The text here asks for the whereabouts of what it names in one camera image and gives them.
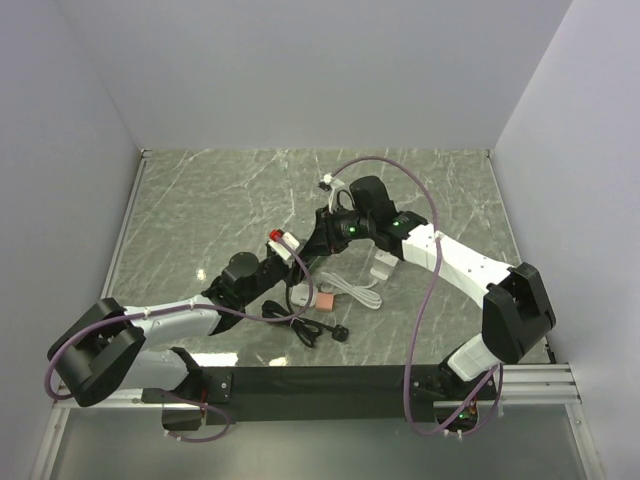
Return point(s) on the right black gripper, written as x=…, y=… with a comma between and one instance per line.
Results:
x=325, y=237

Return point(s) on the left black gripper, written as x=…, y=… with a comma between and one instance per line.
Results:
x=292, y=270

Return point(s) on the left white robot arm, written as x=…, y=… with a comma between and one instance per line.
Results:
x=113, y=347

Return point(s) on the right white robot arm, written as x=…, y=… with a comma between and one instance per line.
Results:
x=516, y=310

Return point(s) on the white square charger plug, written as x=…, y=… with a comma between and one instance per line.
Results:
x=302, y=294

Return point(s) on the pink square adapter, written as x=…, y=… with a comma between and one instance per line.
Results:
x=325, y=302

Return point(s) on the white USB power strip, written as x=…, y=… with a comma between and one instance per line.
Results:
x=383, y=265

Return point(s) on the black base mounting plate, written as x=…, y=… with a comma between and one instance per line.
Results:
x=251, y=394

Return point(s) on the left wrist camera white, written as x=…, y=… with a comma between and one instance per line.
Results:
x=284, y=244

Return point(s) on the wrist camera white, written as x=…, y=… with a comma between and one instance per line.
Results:
x=284, y=244
x=334, y=187

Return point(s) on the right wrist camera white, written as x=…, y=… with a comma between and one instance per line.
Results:
x=334, y=187

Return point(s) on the aluminium frame rail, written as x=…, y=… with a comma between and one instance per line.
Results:
x=528, y=384

